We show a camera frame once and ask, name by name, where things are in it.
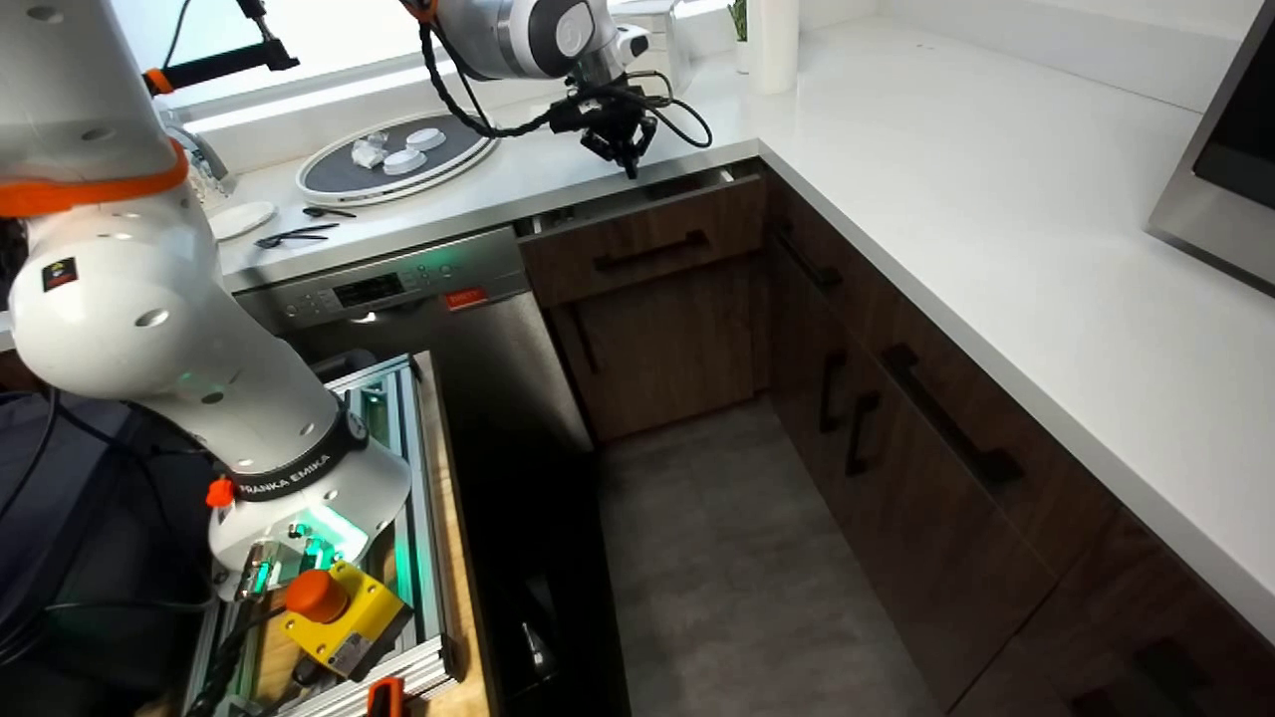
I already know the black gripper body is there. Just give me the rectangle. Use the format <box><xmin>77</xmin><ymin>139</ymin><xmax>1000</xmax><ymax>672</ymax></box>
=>
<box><xmin>544</xmin><ymin>78</ymin><xmax>660</xmax><ymax>150</ymax></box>

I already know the brown wooden drawer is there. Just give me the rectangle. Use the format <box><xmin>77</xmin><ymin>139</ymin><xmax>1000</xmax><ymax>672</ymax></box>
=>
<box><xmin>512</xmin><ymin>163</ymin><xmax>771</xmax><ymax>313</ymax></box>

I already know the white paper towel roll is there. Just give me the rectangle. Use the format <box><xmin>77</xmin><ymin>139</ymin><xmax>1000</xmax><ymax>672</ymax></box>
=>
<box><xmin>745</xmin><ymin>0</ymin><xmax>806</xmax><ymax>98</ymax></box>

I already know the stainless steel dishwasher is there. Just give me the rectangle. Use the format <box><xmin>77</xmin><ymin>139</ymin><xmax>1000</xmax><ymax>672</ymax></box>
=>
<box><xmin>235</xmin><ymin>221</ymin><xmax>629</xmax><ymax>717</ymax></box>

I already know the round grey tray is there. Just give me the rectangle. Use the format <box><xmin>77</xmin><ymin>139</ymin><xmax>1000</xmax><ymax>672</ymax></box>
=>
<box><xmin>292</xmin><ymin>106</ymin><xmax>507</xmax><ymax>205</ymax></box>

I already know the small white round dish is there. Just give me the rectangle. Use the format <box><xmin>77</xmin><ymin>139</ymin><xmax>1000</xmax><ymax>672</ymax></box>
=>
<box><xmin>199</xmin><ymin>196</ymin><xmax>284</xmax><ymax>248</ymax></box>

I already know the black clamp bar with orange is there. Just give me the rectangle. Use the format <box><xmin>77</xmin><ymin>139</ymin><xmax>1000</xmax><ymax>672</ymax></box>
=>
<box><xmin>140</xmin><ymin>0</ymin><xmax>301</xmax><ymax>98</ymax></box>

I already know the dark wooden cabinet unit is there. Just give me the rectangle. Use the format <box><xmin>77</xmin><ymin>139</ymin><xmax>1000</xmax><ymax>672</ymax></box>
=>
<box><xmin>757</xmin><ymin>156</ymin><xmax>1275</xmax><ymax>717</ymax></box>

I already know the yellow emergency stop box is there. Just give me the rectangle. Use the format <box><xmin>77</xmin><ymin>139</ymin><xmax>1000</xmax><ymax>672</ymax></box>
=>
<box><xmin>274</xmin><ymin>559</ymin><xmax>410</xmax><ymax>679</ymax></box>

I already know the orange clamp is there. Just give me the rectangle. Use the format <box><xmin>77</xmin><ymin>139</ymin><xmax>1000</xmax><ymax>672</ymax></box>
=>
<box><xmin>361</xmin><ymin>672</ymin><xmax>415</xmax><ymax>717</ymax></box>

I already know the stainless steel microwave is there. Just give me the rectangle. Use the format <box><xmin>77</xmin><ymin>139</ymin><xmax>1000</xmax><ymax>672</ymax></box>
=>
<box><xmin>1144</xmin><ymin>0</ymin><xmax>1275</xmax><ymax>304</ymax></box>

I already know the dark blue fabric cover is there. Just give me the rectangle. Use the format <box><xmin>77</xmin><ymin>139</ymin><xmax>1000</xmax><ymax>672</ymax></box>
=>
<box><xmin>0</xmin><ymin>385</ymin><xmax>231</xmax><ymax>717</ymax></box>

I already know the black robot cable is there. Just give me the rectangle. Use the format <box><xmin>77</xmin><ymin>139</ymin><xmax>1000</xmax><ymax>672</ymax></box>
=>
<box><xmin>417</xmin><ymin>16</ymin><xmax>719</xmax><ymax>150</ymax></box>

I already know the window with white frame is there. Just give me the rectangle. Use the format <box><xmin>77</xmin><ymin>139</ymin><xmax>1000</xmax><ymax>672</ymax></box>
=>
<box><xmin>111</xmin><ymin>0</ymin><xmax>750</xmax><ymax>136</ymax></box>

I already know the thin black wire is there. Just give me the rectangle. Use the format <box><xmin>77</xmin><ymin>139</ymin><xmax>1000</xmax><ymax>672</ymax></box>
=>
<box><xmin>155</xmin><ymin>0</ymin><xmax>199</xmax><ymax>83</ymax></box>

